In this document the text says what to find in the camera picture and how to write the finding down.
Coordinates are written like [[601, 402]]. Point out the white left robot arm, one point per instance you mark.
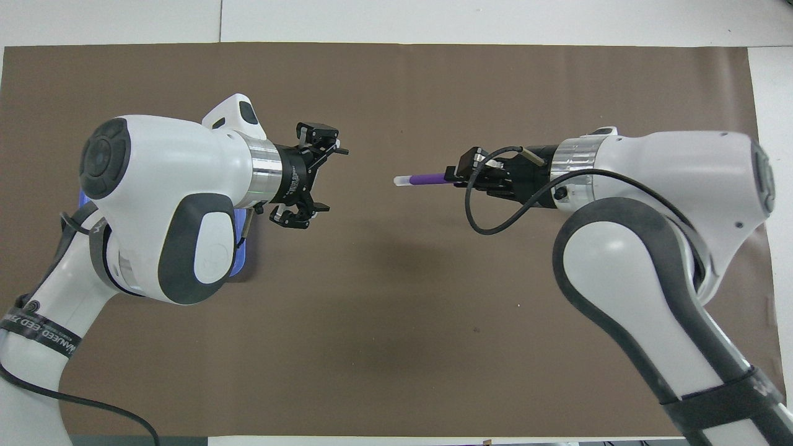
[[173, 161]]

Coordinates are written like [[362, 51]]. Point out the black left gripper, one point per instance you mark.
[[294, 176]]

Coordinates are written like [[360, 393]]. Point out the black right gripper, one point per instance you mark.
[[526, 176]]

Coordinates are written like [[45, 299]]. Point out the purple pen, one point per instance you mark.
[[427, 179]]

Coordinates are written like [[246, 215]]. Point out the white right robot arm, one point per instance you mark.
[[669, 167]]

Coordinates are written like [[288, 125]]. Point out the brown table mat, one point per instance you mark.
[[396, 341]]

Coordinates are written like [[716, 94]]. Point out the blue plastic tray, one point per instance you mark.
[[241, 260]]

